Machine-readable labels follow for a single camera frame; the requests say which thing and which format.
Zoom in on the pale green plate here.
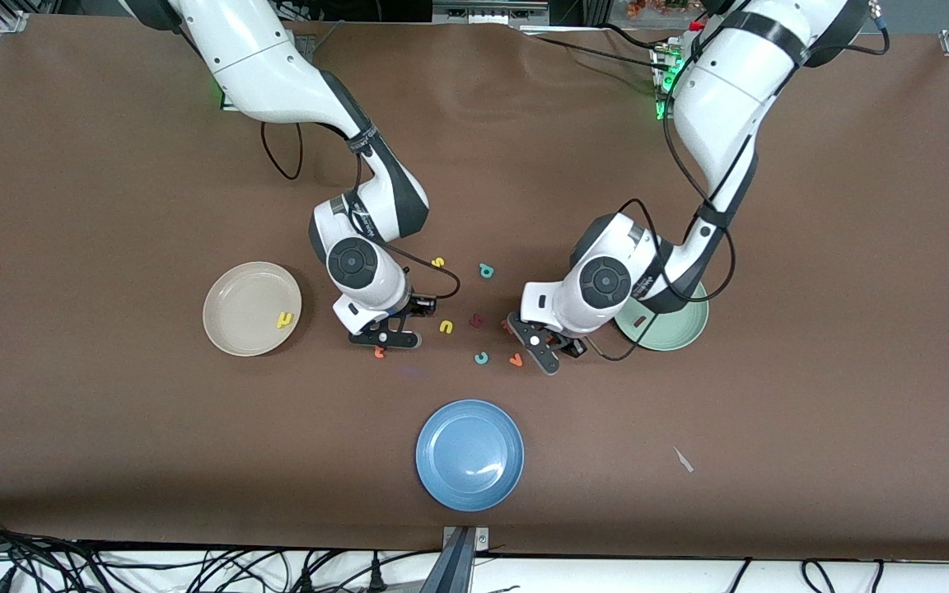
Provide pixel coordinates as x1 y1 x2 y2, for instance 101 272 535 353
613 280 710 353

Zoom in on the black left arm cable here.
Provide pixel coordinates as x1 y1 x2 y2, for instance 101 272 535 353
590 16 737 363

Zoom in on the grey power strip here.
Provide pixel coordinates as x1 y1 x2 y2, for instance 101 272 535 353
433 0 549 25

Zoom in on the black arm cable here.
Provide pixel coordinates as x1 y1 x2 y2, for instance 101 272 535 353
260 119 463 301
590 16 737 363

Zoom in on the blue plate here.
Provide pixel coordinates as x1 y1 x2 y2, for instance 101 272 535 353
415 399 526 512

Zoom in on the orange patterned object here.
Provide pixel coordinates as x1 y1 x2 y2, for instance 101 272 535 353
627 0 694 18

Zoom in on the grey metal camera bracket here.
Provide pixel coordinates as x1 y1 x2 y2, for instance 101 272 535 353
421 525 492 593

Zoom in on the brown table cover sheet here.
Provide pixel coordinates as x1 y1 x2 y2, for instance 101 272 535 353
0 15 949 563

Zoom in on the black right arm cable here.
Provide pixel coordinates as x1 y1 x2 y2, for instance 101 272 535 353
260 119 463 301

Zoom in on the beige brown plate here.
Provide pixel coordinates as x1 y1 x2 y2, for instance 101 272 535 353
202 261 303 357

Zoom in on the black base cable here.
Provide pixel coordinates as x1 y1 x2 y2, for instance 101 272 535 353
520 23 673 75

